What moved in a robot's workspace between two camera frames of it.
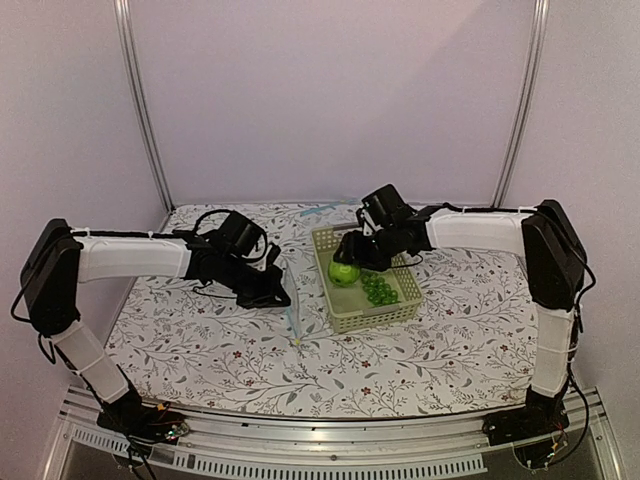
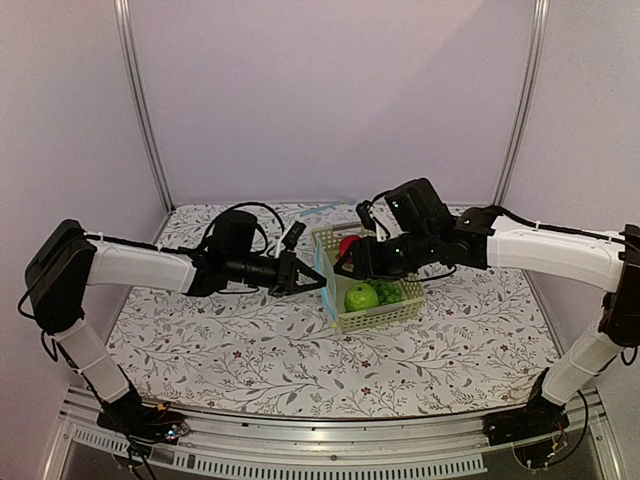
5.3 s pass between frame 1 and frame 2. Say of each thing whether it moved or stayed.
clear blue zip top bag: moved
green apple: moved
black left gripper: moved
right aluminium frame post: stayed
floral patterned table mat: stayed
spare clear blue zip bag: stayed
